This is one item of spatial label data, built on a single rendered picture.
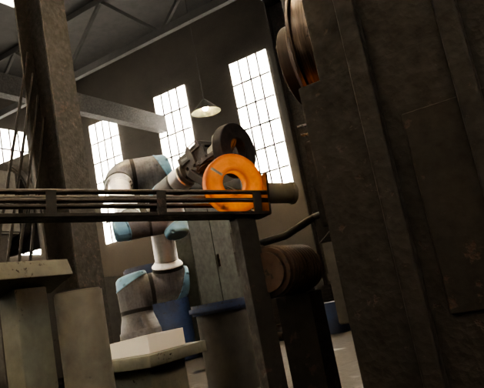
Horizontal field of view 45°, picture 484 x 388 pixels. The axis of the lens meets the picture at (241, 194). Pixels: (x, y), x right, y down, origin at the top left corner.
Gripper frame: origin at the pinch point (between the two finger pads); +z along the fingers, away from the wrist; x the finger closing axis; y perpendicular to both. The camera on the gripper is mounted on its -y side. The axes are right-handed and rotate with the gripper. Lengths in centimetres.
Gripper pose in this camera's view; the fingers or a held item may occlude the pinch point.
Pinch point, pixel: (232, 144)
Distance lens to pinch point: 164.5
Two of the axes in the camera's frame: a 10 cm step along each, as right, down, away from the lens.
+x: 6.2, 0.0, 7.8
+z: 6.7, -5.1, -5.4
